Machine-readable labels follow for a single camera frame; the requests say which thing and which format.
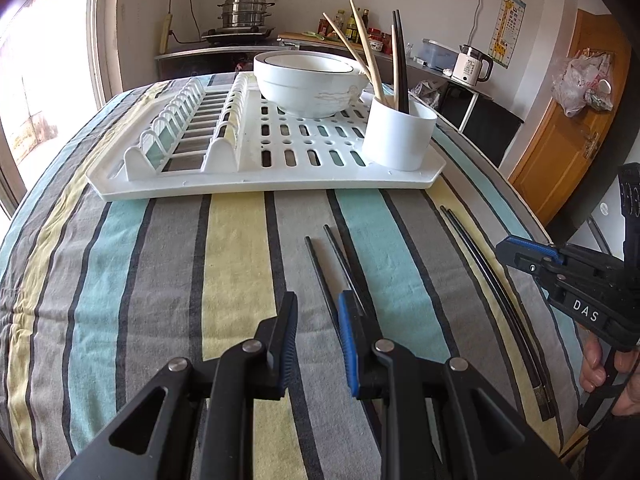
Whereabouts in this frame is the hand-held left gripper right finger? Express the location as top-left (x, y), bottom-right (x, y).
top-left (338, 290), bottom-right (576, 480)

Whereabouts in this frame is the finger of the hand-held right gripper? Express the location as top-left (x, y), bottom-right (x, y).
top-left (495, 242), bottom-right (552, 287)
top-left (504, 236), bottom-right (567, 266)

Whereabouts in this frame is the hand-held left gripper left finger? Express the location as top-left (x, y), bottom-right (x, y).
top-left (55, 290), bottom-right (299, 480)

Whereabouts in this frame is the bundle of black chopsticks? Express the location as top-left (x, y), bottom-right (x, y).
top-left (439, 205), bottom-right (548, 422)

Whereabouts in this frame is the white cup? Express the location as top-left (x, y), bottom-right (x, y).
top-left (361, 91), bottom-right (438, 172)

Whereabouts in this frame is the person's right forearm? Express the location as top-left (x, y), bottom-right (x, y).
top-left (582, 400), bottom-right (640, 480)

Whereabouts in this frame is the person's right hand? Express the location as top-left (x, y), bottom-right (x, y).
top-left (579, 336), bottom-right (640, 417)

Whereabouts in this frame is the white refrigerator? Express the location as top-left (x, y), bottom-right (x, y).
top-left (574, 187), bottom-right (632, 264)

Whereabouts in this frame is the orange wooden door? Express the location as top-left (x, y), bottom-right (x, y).
top-left (507, 9), bottom-right (634, 227)

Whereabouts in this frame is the black cabinet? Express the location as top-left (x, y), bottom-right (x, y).
top-left (462, 92), bottom-right (526, 172)

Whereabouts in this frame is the striped tablecloth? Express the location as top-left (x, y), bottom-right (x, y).
top-left (0, 72), bottom-right (601, 480)

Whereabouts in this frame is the hanging plastic bag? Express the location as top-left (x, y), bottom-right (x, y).
top-left (552, 50), bottom-right (614, 119)

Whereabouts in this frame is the white plastic dish rack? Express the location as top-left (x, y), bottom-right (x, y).
top-left (86, 71), bottom-right (447, 204)

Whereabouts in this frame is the crumpled plastic bag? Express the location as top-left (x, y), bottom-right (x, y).
top-left (410, 80), bottom-right (444, 112)

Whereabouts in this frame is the white electric kettle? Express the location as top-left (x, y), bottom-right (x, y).
top-left (451, 44), bottom-right (495, 86)

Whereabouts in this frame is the clear plastic container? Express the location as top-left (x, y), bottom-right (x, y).
top-left (420, 38), bottom-right (459, 74)

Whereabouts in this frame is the white ceramic bowl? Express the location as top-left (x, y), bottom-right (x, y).
top-left (280, 57), bottom-right (372, 117)
top-left (253, 51), bottom-right (361, 117)

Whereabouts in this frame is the steel kitchen counter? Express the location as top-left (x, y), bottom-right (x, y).
top-left (154, 45), bottom-right (494, 132)

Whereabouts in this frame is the wooden cutting board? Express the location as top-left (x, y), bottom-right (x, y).
top-left (277, 31), bottom-right (374, 51)

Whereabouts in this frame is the gas stove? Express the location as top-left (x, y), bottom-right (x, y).
top-left (201, 26), bottom-right (277, 45)

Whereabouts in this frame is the beige power strip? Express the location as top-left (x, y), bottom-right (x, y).
top-left (158, 14), bottom-right (174, 54)

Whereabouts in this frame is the steel steamer pot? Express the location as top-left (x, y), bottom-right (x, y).
top-left (217, 0), bottom-right (276, 30)

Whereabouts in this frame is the giraffe wall poster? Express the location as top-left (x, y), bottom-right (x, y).
top-left (490, 0), bottom-right (527, 69)

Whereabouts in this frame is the sliding glass door frame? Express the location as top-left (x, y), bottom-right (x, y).
top-left (84, 0), bottom-right (127, 107)

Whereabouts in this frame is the black wall cable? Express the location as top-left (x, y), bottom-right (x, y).
top-left (166, 0), bottom-right (195, 44)

